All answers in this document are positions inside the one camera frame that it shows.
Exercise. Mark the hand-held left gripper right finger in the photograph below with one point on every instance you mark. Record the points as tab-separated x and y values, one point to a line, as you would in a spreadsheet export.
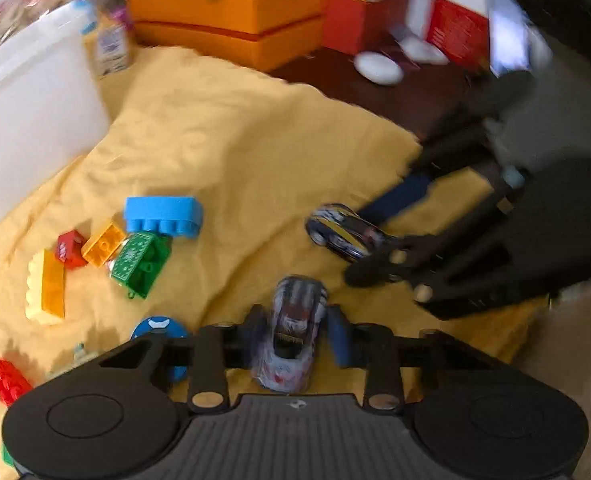
338	336

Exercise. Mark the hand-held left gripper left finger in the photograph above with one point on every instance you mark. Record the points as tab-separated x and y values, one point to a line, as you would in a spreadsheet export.
256	332

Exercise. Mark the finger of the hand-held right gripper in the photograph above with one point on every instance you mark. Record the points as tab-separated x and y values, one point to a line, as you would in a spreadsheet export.
400	195
400	260

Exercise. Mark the silver toy car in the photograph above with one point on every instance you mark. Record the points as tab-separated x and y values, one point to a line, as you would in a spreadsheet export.
290	332

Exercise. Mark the dark blue toy car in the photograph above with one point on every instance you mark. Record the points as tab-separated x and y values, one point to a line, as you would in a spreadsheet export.
348	232

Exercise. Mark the translucent plastic container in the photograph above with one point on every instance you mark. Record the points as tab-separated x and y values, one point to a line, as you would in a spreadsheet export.
30	120

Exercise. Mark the blue round toy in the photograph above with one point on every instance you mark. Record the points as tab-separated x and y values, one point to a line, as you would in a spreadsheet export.
158	327

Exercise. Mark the white oval object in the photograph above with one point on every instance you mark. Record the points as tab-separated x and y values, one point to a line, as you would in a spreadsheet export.
378	67
425	51

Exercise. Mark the green building brick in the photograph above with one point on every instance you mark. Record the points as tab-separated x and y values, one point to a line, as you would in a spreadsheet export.
138	262

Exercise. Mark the large blue building brick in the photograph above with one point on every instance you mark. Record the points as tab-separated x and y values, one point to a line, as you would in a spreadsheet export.
163	215

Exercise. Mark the yellow cloth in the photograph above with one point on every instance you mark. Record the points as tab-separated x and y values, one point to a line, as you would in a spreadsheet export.
235	150

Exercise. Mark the red printed box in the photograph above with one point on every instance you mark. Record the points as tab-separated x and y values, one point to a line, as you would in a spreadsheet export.
458	32

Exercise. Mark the orange building brick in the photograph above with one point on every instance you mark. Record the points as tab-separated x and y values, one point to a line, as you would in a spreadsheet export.
102	245

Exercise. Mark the bright rectangular screen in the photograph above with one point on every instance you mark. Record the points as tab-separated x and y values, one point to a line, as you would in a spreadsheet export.
510	35

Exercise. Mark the small red building brick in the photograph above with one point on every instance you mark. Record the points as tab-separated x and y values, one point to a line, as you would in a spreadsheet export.
71	249

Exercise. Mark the yellow building brick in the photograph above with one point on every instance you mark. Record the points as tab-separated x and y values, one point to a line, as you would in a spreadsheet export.
45	287

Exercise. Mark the orange box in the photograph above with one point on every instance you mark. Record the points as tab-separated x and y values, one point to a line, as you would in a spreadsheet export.
225	25

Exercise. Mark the red studded building brick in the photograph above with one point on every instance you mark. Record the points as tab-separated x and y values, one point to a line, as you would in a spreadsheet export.
7	382

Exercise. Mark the small white blue carton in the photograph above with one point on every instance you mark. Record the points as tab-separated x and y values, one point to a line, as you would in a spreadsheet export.
111	47

